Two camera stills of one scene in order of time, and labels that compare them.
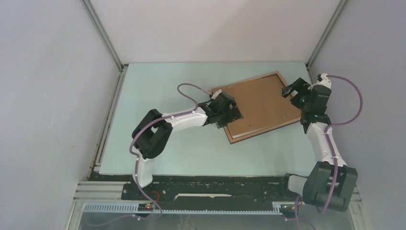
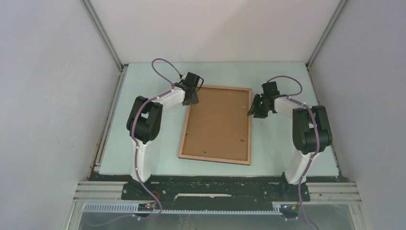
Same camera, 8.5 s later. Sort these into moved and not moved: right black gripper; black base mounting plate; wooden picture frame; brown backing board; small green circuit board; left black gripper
Moved: wooden picture frame; brown backing board; left black gripper; right black gripper
Not moved: small green circuit board; black base mounting plate
